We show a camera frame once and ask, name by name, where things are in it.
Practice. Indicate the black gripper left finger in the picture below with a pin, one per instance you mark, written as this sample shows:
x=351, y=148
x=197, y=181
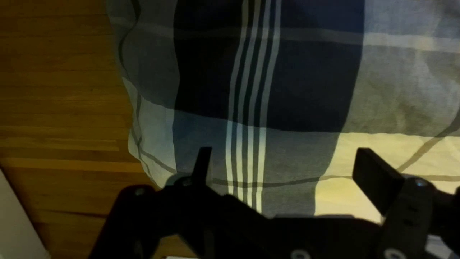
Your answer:
x=208, y=223

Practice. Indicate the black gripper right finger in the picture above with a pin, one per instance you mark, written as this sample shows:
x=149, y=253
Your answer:
x=412, y=208

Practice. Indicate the yellow black plaid comforter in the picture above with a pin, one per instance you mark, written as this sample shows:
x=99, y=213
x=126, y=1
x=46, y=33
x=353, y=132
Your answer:
x=284, y=92

